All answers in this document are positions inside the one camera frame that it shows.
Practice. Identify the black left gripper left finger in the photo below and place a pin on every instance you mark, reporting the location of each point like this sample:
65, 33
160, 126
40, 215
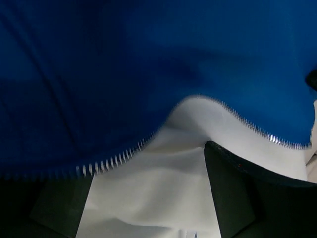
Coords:
42, 208

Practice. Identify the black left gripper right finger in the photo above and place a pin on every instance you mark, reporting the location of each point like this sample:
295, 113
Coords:
253, 202

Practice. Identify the blue zip-up jacket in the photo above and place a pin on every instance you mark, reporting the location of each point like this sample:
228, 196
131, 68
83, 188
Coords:
130, 91

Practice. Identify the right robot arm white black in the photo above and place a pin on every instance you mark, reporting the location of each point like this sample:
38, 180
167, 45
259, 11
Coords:
311, 80

